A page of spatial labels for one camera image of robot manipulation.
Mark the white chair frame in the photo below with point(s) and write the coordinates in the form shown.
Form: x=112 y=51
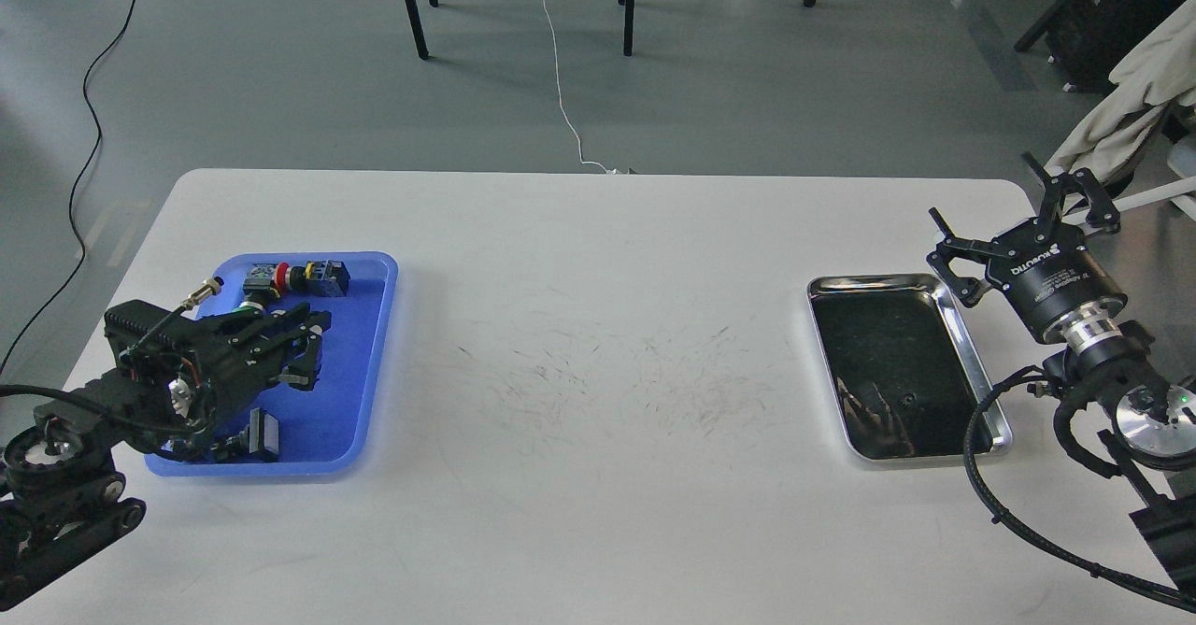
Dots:
x=1179 y=193

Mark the green push button switch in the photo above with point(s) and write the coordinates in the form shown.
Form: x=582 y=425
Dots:
x=248 y=308

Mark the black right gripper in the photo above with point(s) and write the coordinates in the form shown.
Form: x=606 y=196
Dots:
x=1051 y=279

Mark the beige cloth on chair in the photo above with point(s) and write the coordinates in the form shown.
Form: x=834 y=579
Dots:
x=1159 y=72

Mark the red emergency stop button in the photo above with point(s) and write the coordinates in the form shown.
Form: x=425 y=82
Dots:
x=274 y=280

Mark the black cabinet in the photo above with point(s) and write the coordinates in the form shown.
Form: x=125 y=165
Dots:
x=1086 y=38

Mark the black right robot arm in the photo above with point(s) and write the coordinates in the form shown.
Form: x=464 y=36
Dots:
x=1116 y=416

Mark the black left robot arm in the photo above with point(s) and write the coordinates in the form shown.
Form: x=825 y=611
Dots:
x=62 y=494

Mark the black square switch part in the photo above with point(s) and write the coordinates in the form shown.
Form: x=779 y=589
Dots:
x=259 y=440

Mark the silver metal tray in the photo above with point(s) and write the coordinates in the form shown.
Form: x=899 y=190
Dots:
x=903 y=370

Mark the blue plastic tray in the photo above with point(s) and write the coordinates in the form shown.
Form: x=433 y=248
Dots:
x=321 y=431

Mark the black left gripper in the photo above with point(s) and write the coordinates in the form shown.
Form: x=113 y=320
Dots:
x=178 y=378

